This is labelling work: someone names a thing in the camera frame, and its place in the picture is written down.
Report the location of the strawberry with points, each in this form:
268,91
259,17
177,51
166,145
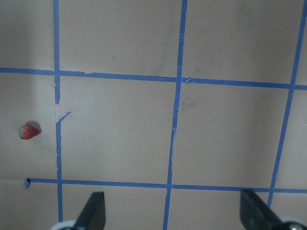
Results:
27,131

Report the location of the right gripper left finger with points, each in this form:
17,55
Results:
93,215

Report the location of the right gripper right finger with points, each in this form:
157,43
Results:
256,215

